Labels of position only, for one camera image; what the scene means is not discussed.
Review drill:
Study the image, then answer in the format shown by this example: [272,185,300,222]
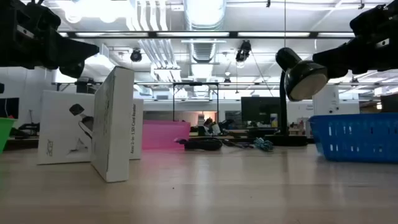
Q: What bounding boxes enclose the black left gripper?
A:
[0,0,100,79]

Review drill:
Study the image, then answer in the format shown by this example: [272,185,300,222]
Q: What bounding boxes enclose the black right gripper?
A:
[312,1,398,78]

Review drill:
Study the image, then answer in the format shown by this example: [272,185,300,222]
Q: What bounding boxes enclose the person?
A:
[203,117,221,136]

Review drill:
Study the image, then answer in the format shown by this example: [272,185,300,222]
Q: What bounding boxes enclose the black cable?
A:
[183,138,223,152]

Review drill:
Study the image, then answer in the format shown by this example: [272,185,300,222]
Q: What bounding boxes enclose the pink translucent plastic bin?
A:
[142,119,191,150]

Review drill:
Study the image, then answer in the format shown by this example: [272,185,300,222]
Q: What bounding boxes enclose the teal braided cable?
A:
[253,137,274,152]

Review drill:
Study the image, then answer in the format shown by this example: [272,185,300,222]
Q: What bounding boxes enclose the black gooseneck desk lamp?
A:
[263,47,329,147]

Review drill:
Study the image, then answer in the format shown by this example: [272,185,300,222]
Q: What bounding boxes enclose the black table border rail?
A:
[4,135,312,151]

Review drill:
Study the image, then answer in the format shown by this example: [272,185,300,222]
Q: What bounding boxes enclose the black ceiling spotlight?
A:
[130,48,143,62]
[235,39,252,63]

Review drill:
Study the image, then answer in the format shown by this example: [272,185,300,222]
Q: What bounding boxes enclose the blue plastic slotted basket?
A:
[308,112,398,164]

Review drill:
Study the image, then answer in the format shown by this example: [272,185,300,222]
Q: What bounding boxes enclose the black computer monitor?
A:
[241,96,282,122]

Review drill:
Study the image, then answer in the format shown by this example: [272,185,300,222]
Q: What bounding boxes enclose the dark wall screen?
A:
[0,97,19,119]

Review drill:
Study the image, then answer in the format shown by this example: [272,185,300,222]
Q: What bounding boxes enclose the white Acer card reader box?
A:
[90,65,135,183]
[37,90,144,165]

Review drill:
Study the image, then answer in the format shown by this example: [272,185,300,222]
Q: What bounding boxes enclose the green plastic bin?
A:
[0,116,17,154]

